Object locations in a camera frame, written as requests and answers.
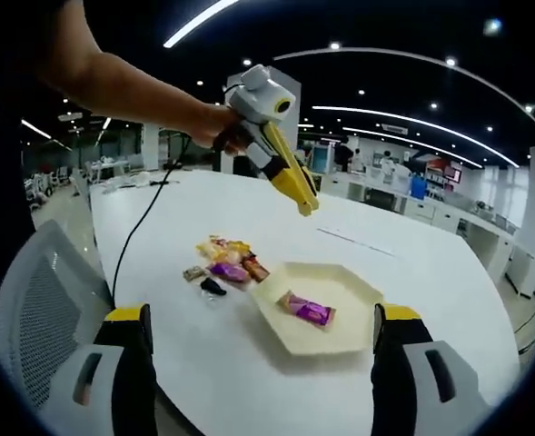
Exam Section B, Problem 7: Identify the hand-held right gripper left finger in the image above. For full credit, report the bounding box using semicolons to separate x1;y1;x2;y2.
35;302;159;436

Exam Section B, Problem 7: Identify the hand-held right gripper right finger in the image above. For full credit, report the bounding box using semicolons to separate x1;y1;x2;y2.
370;302;490;436

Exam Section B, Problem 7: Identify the yellow round pastry food packet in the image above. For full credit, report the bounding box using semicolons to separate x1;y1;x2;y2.
224;239;253;263

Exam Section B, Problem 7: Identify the purple food packet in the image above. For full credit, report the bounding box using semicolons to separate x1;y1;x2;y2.
207;262;250;286
278;292;337;329

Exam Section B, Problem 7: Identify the brown chocolate bar wrapper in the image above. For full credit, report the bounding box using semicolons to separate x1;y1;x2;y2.
241;253;272;283

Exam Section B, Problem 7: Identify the cream hexagonal container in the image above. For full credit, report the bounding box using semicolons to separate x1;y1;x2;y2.
250;261;383;356

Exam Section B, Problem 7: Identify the yellow white pastry food packet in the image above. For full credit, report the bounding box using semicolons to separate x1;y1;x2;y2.
196;238;232;264

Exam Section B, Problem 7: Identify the person's left hand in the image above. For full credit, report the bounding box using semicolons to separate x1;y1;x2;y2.
189;103;250;158

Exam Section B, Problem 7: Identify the light blue screen panel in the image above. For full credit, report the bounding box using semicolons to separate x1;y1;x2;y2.
312;141;336;173

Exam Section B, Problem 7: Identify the white square pillar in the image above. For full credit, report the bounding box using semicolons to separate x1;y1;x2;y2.
223;65;301;183

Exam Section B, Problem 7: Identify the straight ceiling light bar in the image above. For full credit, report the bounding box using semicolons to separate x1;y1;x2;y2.
163;0;241;49

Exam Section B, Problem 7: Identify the grey mesh office chair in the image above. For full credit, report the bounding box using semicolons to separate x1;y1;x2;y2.
0;219;213;436

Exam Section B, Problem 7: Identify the white cabinet row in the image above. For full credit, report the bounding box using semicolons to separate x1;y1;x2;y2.
321;170;534;292

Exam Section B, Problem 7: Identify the row of white office chairs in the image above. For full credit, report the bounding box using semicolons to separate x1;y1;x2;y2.
24;165;91;214

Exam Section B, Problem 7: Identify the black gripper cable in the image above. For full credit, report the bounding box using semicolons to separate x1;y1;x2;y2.
111;135;193;311

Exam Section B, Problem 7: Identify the red wall display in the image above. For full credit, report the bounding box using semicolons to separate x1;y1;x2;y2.
425;156;463;183

